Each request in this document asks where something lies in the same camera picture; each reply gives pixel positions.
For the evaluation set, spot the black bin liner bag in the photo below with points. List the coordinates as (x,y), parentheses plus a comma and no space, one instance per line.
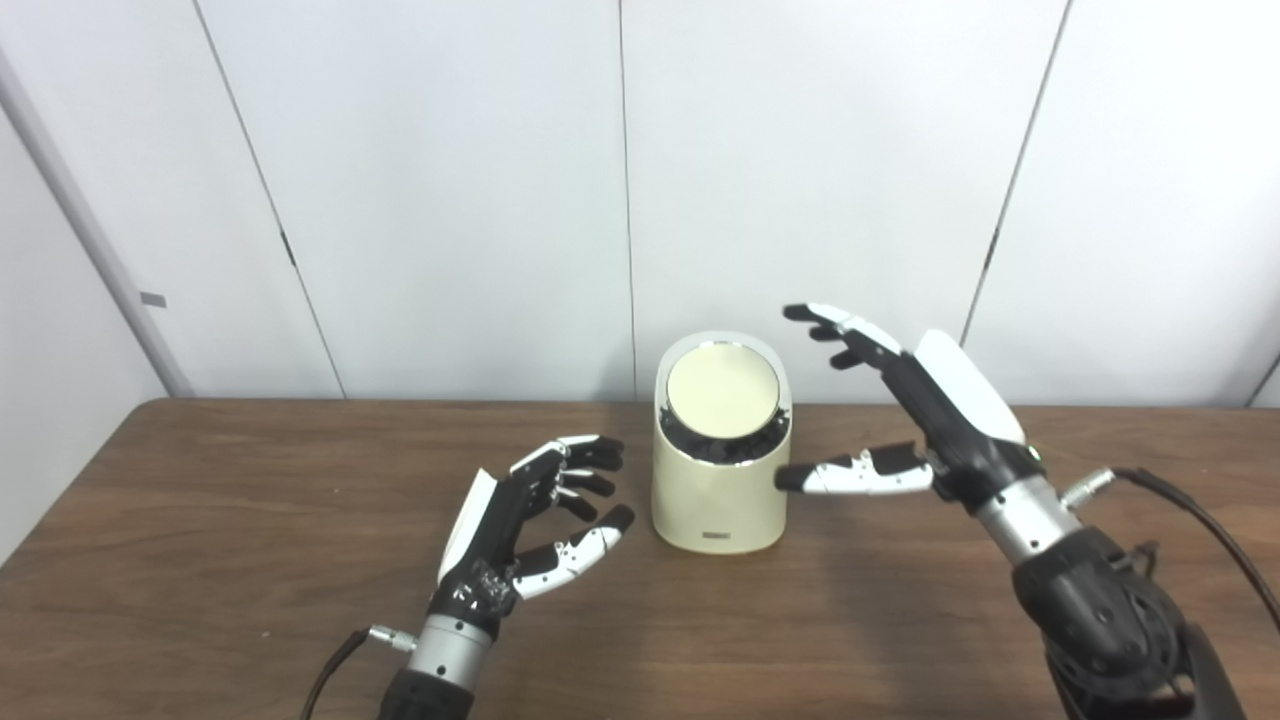
(715,450)

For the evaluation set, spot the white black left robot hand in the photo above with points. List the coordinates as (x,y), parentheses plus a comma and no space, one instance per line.
(485,550)

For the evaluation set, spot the grey wall corner post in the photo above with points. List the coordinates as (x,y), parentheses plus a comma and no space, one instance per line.
(90,230)

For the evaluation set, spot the round cream bin lid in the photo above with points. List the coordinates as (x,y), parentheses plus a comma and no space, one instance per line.
(722,390)

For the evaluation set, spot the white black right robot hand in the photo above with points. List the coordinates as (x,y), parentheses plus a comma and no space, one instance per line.
(960,410)

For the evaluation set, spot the cream-colored trash bin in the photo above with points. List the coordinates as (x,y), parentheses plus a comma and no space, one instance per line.
(715,505)

